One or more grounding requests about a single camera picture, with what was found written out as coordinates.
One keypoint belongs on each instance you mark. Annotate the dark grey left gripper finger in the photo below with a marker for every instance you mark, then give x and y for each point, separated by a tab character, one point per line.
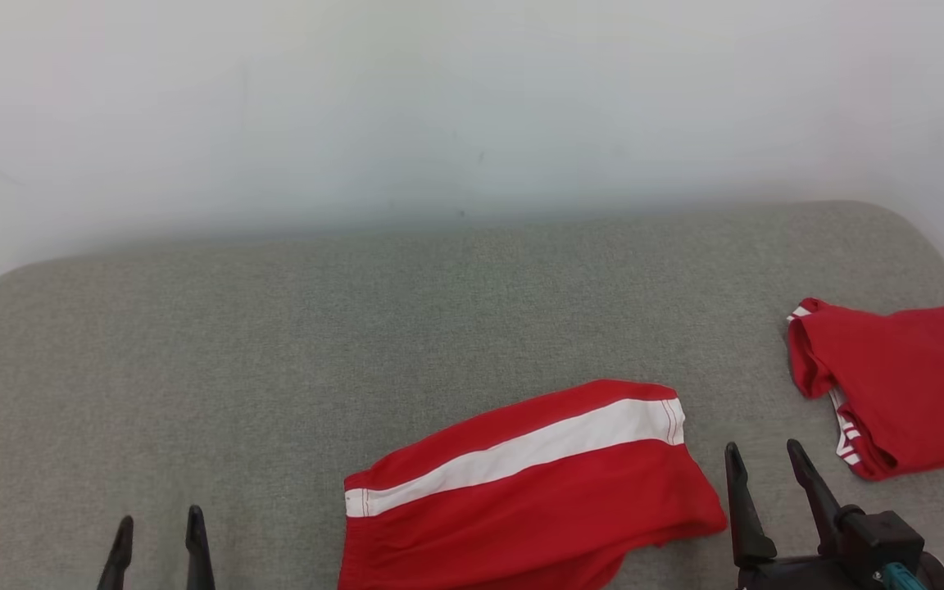
118	561
198	557

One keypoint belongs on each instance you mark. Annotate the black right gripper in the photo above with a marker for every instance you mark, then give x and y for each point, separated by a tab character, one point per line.
796	576

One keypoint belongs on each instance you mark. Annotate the red sleeveless jersey white trim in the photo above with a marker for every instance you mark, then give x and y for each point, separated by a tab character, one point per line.
906	385

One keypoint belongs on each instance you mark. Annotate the red shorts white side stripe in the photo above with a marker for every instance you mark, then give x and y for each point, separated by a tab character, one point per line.
537	524

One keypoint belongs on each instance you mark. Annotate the grey fabric sofa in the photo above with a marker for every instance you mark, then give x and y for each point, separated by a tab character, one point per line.
275	369

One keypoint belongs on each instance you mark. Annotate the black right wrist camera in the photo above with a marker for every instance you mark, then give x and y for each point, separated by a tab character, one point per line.
882	537

